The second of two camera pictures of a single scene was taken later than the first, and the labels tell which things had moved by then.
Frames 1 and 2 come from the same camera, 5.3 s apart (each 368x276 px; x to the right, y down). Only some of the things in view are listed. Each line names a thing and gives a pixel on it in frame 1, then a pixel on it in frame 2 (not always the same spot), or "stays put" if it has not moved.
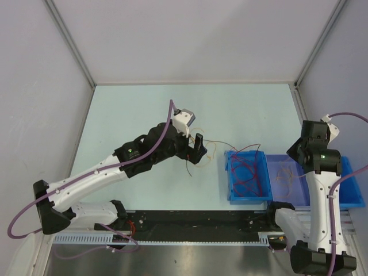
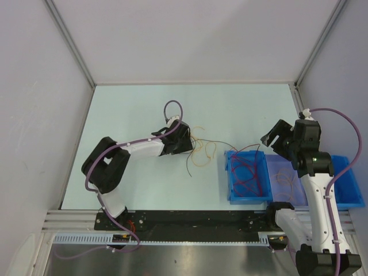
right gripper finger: x=296 y=150 → x=280 y=127
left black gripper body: x=187 y=152 → x=182 y=145
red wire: x=255 y=163 → x=235 y=176
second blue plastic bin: x=350 y=194 stays put
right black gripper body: x=304 y=146 → x=284 y=145
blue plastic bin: x=248 y=181 stays put
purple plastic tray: x=288 y=181 stays put
